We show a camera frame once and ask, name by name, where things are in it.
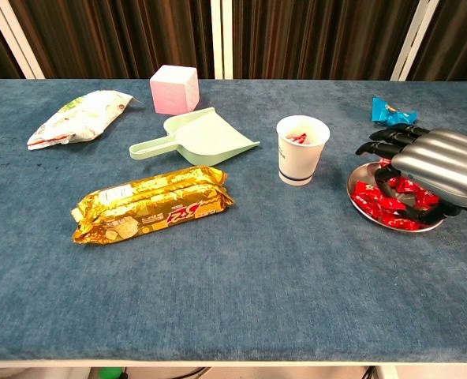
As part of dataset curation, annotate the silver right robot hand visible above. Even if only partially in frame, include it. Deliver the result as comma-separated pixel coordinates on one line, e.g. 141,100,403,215
354,122,467,226

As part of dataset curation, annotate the blue snack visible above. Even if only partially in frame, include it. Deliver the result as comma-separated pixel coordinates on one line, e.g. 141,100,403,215
371,96,419,126

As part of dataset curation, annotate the silver metal plate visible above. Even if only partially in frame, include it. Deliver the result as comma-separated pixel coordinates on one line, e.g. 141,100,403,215
346,159,446,234

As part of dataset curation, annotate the white paper cup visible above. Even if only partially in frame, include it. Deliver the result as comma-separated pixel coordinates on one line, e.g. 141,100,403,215
275,114,331,187

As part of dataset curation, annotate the blue felt table cloth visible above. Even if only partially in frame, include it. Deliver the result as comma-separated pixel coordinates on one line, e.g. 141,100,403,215
0,78,467,363

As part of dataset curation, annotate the mint green dustpan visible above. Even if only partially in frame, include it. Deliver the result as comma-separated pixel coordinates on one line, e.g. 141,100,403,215
129,107,261,167

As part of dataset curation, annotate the pink cube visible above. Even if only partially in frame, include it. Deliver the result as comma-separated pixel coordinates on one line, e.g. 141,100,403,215
149,64,201,116

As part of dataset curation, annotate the gold biscuit package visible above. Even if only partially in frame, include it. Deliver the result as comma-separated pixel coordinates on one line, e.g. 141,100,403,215
70,165,235,246

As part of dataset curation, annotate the white green snack bag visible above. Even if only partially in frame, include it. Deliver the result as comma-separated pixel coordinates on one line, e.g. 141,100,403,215
26,89,134,152

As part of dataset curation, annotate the white frame post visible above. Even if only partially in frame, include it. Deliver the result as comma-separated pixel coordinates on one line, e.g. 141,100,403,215
0,0,46,80
210,0,234,80
390,0,442,82

